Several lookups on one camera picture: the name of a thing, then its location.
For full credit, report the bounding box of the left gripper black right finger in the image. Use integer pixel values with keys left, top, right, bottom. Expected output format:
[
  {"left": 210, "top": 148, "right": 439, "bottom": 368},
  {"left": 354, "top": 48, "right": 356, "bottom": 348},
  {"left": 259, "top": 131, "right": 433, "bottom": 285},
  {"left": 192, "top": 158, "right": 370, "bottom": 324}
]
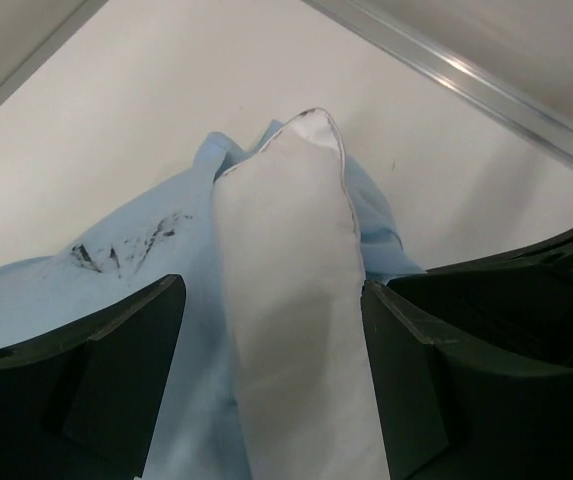
[{"left": 361, "top": 228, "right": 573, "bottom": 479}]

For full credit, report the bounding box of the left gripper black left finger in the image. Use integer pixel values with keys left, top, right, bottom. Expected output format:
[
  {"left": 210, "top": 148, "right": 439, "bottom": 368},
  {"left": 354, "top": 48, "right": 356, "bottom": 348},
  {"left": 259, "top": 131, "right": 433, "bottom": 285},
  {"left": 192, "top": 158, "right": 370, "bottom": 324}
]
[{"left": 0, "top": 275, "right": 186, "bottom": 479}]

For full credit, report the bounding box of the white pillow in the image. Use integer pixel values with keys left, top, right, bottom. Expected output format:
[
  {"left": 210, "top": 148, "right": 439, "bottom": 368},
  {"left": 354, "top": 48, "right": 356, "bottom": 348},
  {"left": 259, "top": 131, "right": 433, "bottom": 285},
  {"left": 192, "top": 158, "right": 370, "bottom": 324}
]
[{"left": 213, "top": 109, "right": 389, "bottom": 479}]

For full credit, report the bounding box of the aluminium rail frame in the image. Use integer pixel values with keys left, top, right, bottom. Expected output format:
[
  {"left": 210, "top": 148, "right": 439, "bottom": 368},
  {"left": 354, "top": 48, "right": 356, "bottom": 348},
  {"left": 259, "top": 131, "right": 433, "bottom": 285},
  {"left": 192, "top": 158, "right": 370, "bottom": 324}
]
[{"left": 306, "top": 1, "right": 573, "bottom": 169}]

